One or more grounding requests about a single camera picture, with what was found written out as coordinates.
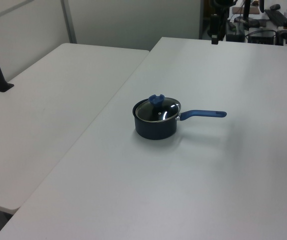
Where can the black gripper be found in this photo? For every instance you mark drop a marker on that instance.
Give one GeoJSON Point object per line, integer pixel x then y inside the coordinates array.
{"type": "Point", "coordinates": [214, 23]}

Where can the glass lid with blue knob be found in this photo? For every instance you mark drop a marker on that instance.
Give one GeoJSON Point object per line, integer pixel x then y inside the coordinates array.
{"type": "Point", "coordinates": [156, 99]}

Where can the black monitor stand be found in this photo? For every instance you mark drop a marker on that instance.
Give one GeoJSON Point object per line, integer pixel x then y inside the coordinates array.
{"type": "Point", "coordinates": [246, 17]}

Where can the black computer box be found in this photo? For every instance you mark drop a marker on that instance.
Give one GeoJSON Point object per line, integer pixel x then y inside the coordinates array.
{"type": "Point", "coordinates": [261, 38]}

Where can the black computer mouse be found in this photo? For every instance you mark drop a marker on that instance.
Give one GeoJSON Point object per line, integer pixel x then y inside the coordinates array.
{"type": "Point", "coordinates": [275, 7]}

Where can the grey metal partition post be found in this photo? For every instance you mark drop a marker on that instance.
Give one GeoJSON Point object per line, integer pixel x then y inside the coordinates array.
{"type": "Point", "coordinates": [68, 20]}

